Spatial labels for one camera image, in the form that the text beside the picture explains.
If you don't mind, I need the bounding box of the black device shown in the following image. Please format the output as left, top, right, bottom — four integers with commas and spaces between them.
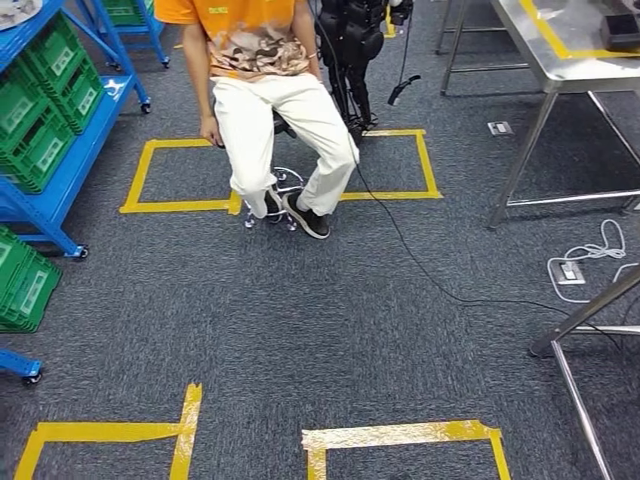
599, 11, 640, 53

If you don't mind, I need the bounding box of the chrome base stool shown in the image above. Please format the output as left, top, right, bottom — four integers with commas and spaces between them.
244, 109, 307, 233

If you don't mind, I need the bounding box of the black floor cable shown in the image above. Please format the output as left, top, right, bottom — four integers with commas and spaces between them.
345, 125, 623, 352

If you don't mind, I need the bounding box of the white coiled floor cable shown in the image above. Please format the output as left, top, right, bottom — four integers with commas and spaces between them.
546, 218, 640, 306

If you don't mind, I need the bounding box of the person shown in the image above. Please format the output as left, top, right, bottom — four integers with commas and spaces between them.
153, 0, 361, 241

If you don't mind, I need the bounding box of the person's right hand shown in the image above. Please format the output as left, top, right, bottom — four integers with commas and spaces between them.
199, 115, 225, 148

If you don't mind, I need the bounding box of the stainless steel table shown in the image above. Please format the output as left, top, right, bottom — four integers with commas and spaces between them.
435, 0, 640, 230

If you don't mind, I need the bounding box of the black robot on stand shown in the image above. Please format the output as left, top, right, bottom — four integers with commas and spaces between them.
315, 0, 423, 144

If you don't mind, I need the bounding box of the grey plastic part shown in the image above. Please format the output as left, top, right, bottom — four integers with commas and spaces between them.
0, 0, 44, 31

